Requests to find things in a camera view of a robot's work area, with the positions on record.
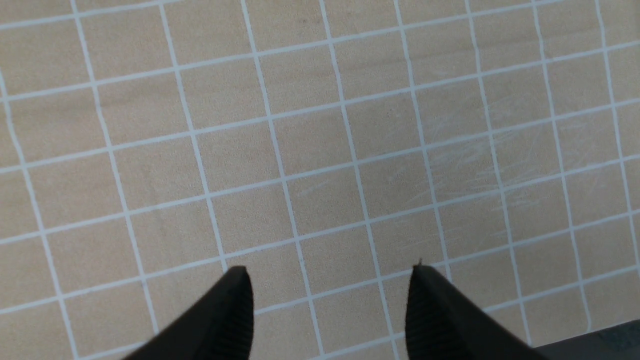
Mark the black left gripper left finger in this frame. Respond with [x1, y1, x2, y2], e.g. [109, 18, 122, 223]
[126, 266, 255, 360]

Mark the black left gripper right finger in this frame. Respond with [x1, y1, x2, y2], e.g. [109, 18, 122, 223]
[404, 265, 546, 360]

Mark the checkered beige tablecloth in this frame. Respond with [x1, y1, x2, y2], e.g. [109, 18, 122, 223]
[0, 0, 639, 360]

